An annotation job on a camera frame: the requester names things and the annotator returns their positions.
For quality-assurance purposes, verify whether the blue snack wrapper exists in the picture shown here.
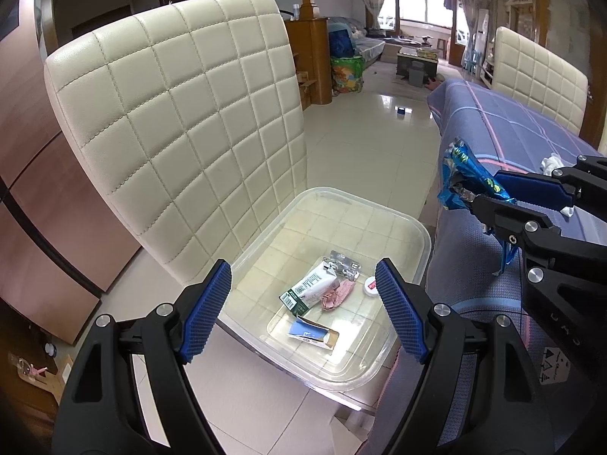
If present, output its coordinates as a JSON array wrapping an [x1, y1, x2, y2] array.
[[437, 136, 519, 276]]

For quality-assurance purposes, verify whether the brown glossy cabinet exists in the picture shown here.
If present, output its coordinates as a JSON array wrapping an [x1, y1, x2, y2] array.
[[0, 0, 144, 346]]

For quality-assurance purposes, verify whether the pink wrapper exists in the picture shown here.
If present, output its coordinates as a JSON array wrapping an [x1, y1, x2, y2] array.
[[319, 279, 357, 312]]

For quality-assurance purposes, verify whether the white tissue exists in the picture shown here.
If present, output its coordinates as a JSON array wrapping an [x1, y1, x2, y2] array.
[[540, 152, 578, 219]]

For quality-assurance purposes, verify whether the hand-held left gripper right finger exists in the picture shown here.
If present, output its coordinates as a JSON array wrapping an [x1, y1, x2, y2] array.
[[374, 258, 547, 455]]

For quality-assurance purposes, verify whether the grey covered sofa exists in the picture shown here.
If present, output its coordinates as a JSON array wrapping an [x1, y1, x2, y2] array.
[[329, 16, 388, 66]]

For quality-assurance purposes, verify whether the blue plaid tablecloth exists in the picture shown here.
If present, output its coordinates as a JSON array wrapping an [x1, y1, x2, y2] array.
[[372, 79, 607, 455]]

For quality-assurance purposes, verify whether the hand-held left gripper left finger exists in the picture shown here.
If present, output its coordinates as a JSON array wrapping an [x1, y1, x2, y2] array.
[[51, 258, 233, 455]]

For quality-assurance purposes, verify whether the silver blister pack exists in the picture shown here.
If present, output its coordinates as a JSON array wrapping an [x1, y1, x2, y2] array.
[[322, 250, 362, 281]]

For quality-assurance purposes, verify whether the wooden partition counter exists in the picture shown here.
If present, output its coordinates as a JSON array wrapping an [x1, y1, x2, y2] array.
[[283, 16, 333, 106]]

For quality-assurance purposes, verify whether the colourful printed bag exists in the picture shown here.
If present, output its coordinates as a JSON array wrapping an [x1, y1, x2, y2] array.
[[330, 54, 366, 96]]

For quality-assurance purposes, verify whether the torn blue carton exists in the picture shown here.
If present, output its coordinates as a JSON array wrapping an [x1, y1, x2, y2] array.
[[288, 318, 341, 350]]

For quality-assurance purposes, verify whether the window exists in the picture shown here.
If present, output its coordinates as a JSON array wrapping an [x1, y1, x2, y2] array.
[[395, 0, 457, 35]]

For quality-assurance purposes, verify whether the white green milk carton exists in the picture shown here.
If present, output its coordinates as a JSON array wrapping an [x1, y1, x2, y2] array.
[[278, 268, 341, 317]]

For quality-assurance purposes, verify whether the cream quilted chair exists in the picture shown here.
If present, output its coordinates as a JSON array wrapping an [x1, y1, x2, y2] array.
[[43, 0, 400, 411], [490, 25, 590, 137]]

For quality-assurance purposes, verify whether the coffee table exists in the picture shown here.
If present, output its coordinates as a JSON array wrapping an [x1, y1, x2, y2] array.
[[395, 45, 440, 82]]

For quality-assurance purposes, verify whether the pile of cardboard boxes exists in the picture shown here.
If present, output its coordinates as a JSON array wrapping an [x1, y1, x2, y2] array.
[[295, 70, 317, 106]]

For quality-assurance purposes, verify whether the white standing air conditioner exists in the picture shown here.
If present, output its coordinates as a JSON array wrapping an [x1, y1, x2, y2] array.
[[475, 7, 492, 75]]

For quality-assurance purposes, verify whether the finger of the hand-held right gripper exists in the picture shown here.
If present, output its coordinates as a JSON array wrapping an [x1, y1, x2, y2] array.
[[493, 155, 607, 221], [467, 194, 565, 257]]

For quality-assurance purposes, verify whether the clear plastic storage bin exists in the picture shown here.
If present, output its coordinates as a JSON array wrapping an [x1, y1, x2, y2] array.
[[215, 187, 434, 392]]

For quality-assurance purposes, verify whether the blue bag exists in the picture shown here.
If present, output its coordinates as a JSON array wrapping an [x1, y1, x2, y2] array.
[[330, 28, 355, 58]]

